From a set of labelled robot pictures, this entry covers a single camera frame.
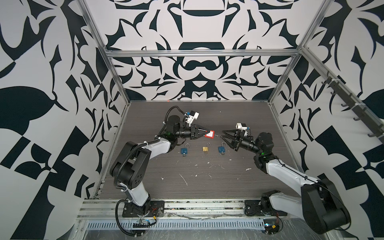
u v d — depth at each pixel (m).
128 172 0.46
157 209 0.74
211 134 0.76
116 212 0.70
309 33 0.83
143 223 0.69
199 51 0.95
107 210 0.76
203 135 0.76
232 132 0.72
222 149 0.94
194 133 0.73
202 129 0.77
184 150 0.94
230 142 0.74
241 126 0.77
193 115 0.78
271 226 0.71
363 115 0.55
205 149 0.95
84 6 0.73
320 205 0.41
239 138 0.68
